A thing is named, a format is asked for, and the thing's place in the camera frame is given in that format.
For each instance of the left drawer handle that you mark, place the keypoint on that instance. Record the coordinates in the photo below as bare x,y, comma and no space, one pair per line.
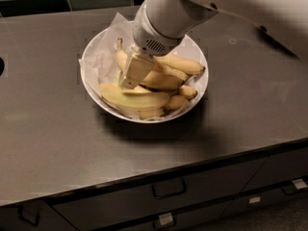
28,217

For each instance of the short banana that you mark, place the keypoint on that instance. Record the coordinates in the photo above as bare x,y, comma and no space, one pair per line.
188,92
175,102

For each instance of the white label on drawer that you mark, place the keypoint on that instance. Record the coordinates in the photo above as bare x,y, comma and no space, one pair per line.
254,199

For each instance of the lower drawer handle with label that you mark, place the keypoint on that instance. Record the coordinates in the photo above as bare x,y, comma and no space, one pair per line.
164,221

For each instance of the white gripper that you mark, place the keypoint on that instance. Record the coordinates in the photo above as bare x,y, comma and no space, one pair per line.
148,37

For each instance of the drawer handle with label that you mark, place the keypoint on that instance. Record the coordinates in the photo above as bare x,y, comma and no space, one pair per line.
164,221
297,186

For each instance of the front greenish yellow banana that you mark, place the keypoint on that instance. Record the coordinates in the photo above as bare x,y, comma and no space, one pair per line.
133,100

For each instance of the white ceramic bowl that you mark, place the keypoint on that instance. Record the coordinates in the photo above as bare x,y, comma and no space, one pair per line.
192,48

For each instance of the short lower right banana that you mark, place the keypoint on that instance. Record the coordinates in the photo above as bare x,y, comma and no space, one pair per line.
175,102

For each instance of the right drawer handle with label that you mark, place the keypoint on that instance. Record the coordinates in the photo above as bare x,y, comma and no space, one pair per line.
297,186

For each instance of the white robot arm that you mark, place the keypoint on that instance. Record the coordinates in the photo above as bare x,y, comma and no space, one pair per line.
160,25

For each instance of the white paper liner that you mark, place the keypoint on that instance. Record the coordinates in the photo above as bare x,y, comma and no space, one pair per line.
102,52

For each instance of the middle drawer handle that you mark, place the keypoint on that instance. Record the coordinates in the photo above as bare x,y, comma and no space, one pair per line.
168,188

